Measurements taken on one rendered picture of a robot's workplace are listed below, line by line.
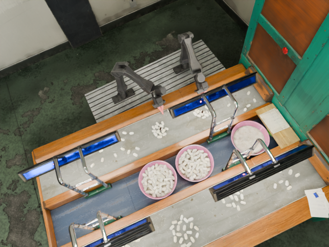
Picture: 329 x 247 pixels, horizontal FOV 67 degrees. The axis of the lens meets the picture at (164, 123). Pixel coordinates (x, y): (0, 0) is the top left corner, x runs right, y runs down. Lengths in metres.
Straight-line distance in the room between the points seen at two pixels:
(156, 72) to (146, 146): 0.73
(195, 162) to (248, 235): 0.55
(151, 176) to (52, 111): 1.81
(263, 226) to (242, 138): 0.59
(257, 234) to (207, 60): 1.45
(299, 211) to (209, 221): 0.56
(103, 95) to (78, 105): 0.92
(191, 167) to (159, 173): 0.23
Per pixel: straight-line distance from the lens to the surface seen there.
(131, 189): 1.85
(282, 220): 1.78
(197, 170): 1.78
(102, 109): 2.17
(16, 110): 3.50
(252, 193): 1.79
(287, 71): 1.81
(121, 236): 1.38
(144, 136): 1.88
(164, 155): 1.79
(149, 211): 1.71
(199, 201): 1.73
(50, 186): 2.00
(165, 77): 2.22
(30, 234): 2.88
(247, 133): 1.92
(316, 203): 1.87
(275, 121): 1.96
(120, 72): 1.78
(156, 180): 1.78
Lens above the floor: 2.45
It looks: 64 degrees down
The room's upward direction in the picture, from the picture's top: 12 degrees counter-clockwise
